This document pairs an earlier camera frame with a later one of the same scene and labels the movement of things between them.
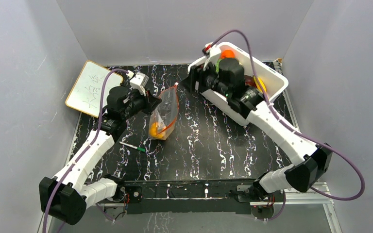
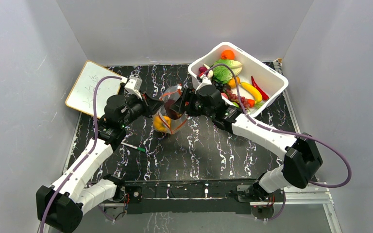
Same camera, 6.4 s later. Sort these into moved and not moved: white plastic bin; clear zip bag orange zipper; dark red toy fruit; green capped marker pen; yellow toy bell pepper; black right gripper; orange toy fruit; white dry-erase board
Moved: black right gripper; yellow toy bell pepper; clear zip bag orange zipper; dark red toy fruit
Not moved: white dry-erase board; green capped marker pen; white plastic bin; orange toy fruit
